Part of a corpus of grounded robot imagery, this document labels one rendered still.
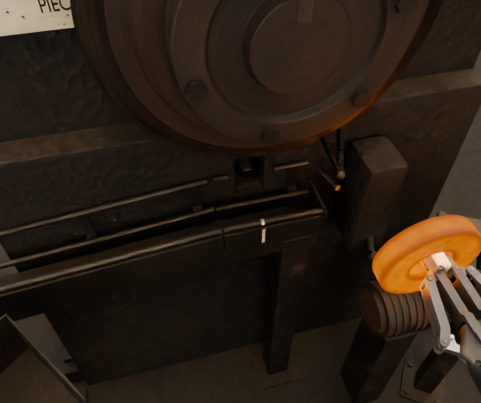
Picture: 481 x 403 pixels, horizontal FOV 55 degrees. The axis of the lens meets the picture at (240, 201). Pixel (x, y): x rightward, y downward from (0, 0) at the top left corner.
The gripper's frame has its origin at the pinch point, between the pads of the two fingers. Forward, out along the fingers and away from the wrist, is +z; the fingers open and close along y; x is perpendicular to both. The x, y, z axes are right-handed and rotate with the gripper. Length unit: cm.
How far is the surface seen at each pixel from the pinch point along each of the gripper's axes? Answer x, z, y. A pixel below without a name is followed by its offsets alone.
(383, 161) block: -5.3, 22.6, 5.1
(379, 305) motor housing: -32.9, 7.8, 4.5
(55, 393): -24, 2, -58
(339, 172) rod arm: 5.8, 12.5, -9.8
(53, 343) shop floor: -87, 43, -76
